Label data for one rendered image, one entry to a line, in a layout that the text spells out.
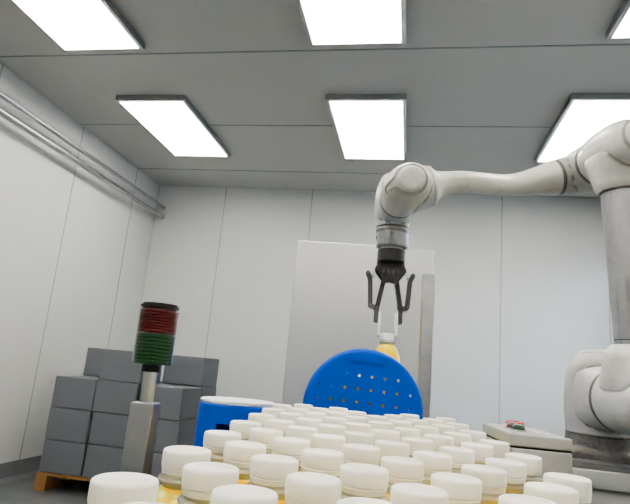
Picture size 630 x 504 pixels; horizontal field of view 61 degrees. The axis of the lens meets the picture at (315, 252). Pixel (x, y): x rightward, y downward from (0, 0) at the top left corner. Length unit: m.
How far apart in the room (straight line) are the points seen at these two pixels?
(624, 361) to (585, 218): 5.56
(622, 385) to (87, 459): 4.36
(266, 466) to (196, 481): 0.07
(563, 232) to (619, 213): 5.34
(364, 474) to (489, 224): 6.30
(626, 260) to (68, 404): 4.53
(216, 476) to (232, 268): 6.48
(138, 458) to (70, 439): 4.25
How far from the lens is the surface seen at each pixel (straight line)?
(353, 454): 0.57
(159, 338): 0.91
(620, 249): 1.48
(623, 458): 1.61
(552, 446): 1.02
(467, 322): 6.44
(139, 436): 0.93
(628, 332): 1.46
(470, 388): 6.41
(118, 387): 4.95
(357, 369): 1.32
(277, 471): 0.45
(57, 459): 5.26
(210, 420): 2.03
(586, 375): 1.58
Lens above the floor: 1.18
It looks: 12 degrees up
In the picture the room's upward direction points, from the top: 5 degrees clockwise
